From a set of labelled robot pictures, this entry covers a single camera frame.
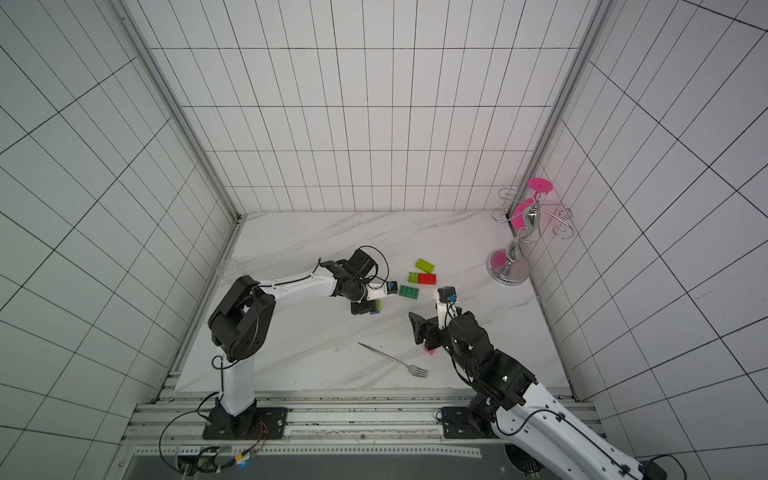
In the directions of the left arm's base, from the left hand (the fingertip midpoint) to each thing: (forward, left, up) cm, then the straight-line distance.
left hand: (366, 305), depth 92 cm
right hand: (-8, -16, +16) cm, 24 cm away
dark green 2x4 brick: (+5, -13, 0) cm, 14 cm away
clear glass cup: (+18, +53, -6) cm, 56 cm away
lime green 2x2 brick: (+11, -15, -1) cm, 19 cm away
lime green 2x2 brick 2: (-1, -4, +2) cm, 5 cm away
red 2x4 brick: (+11, -20, -1) cm, 23 cm away
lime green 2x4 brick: (+16, -20, -1) cm, 25 cm away
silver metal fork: (-19, -14, -1) cm, 24 cm away
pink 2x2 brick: (-14, -19, -1) cm, 24 cm away
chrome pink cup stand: (+16, -50, 0) cm, 52 cm away
